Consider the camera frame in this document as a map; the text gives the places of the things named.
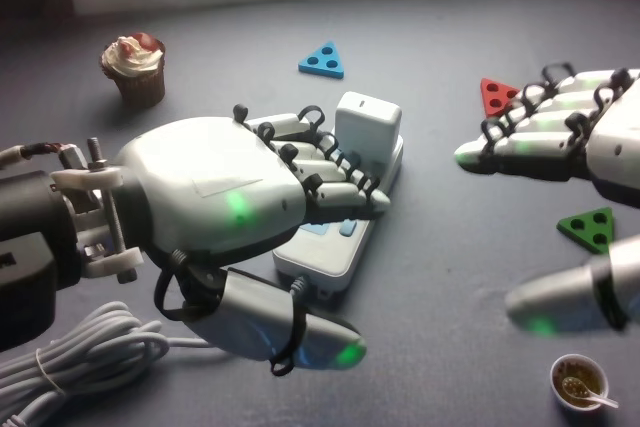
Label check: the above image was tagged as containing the chocolate cupcake with cream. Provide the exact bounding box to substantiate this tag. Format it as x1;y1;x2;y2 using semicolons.
99;31;168;108

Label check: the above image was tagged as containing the green triangle block with holes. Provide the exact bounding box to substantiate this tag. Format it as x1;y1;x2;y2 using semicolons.
556;206;615;254

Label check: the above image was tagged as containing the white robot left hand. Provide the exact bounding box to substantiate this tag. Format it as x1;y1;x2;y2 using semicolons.
113;103;392;378

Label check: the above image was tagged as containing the blue triangle block with holes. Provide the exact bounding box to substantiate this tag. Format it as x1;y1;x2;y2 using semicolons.
297;40;346;81

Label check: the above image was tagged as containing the grey table cloth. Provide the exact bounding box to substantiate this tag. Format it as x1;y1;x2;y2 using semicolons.
0;0;640;427

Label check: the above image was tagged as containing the white power adapter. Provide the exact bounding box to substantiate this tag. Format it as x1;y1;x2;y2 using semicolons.
334;91;404;172

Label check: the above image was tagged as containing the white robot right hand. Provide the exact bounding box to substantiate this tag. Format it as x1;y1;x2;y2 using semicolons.
453;62;640;337

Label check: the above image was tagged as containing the small white spoon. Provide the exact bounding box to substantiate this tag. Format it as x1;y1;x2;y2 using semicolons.
562;375;620;409

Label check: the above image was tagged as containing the white cable tie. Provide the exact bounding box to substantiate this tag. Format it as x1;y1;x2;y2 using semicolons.
34;349;65;393

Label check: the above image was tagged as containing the white power strip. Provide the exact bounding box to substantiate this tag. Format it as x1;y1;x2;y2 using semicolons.
272;134;405;294

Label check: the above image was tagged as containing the red triangle block with holes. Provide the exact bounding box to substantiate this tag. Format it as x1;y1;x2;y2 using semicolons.
478;77;522;118

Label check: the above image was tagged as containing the small white soup bowl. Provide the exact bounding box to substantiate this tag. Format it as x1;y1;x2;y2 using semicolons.
549;354;610;411

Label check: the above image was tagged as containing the grey power strip cable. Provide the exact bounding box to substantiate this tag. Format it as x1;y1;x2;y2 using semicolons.
0;274;314;427

